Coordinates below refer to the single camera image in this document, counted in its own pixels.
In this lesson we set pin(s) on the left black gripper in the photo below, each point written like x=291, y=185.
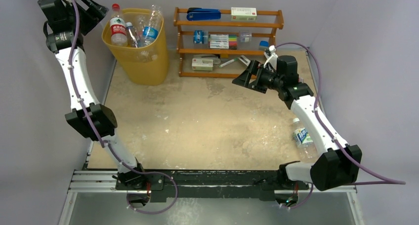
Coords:
x=95, y=14

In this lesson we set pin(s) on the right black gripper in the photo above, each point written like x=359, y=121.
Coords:
x=257, y=78

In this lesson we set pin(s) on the red white label bottle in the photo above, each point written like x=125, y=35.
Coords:
x=118, y=26

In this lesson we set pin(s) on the purple label clear bottle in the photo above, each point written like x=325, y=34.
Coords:
x=133, y=38

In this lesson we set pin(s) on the blue label clear bottle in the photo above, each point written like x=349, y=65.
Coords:
x=152, y=27

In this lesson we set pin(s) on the clear white-cap bottle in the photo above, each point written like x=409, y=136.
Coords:
x=150, y=53

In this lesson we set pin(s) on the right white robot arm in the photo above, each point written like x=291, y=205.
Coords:
x=336, y=164

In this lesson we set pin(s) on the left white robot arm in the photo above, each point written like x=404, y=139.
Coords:
x=66, y=24

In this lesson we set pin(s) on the yellow plastic bin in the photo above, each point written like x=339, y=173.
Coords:
x=143, y=73

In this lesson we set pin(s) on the green white marker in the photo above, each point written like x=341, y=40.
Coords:
x=228, y=62

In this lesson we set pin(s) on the blue white eraser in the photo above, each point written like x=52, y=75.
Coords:
x=263, y=45

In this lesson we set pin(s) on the grey stapler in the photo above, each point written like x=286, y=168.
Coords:
x=215, y=57

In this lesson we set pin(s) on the clear small jar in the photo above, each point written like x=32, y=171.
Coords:
x=245, y=36

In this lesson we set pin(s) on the colour marker pen set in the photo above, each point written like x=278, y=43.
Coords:
x=223, y=41

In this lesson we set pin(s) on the wooden shelf rack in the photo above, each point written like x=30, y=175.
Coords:
x=178, y=23

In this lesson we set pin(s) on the white staples box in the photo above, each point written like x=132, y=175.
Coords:
x=199, y=64

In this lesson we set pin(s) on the white green box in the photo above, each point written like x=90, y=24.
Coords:
x=243, y=14

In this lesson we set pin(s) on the blue stapler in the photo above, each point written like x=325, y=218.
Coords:
x=200, y=14

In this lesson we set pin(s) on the small white-cap bottle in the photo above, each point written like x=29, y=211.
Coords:
x=305, y=145

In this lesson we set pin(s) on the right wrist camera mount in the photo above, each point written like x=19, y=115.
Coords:
x=271, y=58

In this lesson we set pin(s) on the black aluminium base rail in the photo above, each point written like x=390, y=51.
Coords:
x=265, y=185

